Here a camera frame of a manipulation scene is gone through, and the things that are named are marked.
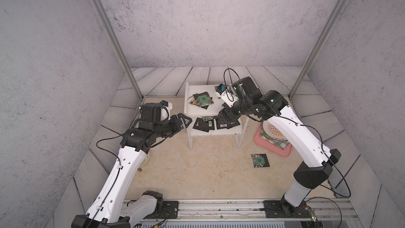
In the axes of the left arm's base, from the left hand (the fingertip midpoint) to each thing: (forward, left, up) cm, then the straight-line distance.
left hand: (190, 122), depth 69 cm
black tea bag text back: (+9, -15, -14) cm, 22 cm away
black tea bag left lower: (+8, -5, -14) cm, 17 cm away
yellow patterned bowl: (-4, +27, -29) cm, 40 cm away
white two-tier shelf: (+5, -1, +2) cm, 6 cm away
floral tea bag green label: (-5, -37, -30) cm, 48 cm away
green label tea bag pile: (+11, -5, +3) cm, 12 cm away
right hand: (+4, -15, +3) cm, 16 cm away
